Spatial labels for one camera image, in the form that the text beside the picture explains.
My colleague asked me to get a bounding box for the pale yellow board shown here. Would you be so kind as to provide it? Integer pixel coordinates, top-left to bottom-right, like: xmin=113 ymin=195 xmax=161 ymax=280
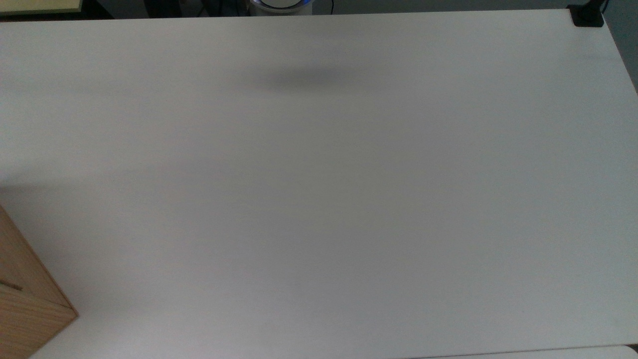
xmin=0 ymin=0 xmax=83 ymax=16

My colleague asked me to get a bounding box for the wooden drawer cabinet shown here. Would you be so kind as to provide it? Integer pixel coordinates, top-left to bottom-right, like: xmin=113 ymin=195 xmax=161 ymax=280
xmin=0 ymin=204 xmax=79 ymax=359

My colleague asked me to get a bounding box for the black table clamp mount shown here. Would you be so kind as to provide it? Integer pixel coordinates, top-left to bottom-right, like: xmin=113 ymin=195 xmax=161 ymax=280
xmin=567 ymin=0 xmax=610 ymax=28

